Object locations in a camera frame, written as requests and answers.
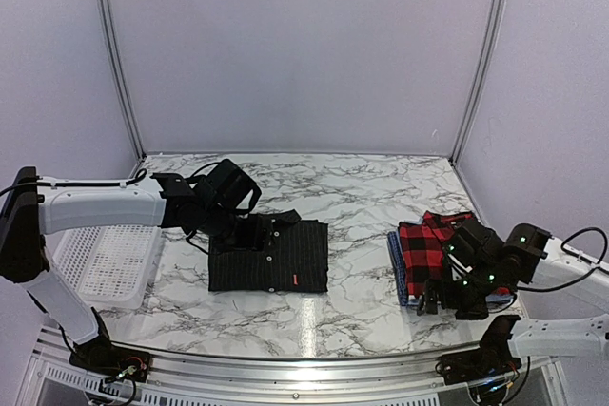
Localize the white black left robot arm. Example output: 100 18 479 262
1 160 273 373

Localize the white plastic laundry basket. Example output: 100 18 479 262
53 225 162 310

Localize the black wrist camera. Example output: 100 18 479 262
442 219 503 280
194 159 262 215

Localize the aluminium corner post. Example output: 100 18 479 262
97 0 147 161
449 0 506 167

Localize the black pinstriped long sleeve shirt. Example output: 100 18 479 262
207 210 329 294

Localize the red black plaid shirt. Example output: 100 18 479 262
397 209 515 300

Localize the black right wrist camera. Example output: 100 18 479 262
442 219 503 280

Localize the blue checked folded shirt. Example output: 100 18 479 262
386 231 409 307

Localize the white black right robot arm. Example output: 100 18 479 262
418 221 608 380

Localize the right aluminium corner post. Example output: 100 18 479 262
449 0 506 167

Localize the left aluminium corner post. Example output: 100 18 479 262
97 0 147 161

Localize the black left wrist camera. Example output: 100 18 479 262
194 159 262 215

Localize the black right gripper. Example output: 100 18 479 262
418 260 502 319

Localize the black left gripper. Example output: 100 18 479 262
200 203 278 253

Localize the aluminium front frame rail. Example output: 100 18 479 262
13 324 572 406

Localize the light blue folded shirt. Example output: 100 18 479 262
404 294 515 308

